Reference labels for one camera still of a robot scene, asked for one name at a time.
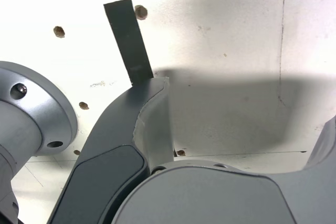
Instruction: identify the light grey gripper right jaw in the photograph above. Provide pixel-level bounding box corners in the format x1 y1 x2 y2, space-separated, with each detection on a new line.
111 115 336 224

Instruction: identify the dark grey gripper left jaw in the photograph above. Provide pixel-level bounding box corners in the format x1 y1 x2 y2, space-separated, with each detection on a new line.
48 76 175 224

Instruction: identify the black tape strip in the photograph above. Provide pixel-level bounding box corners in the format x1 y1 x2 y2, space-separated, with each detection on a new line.
103 0 154 87

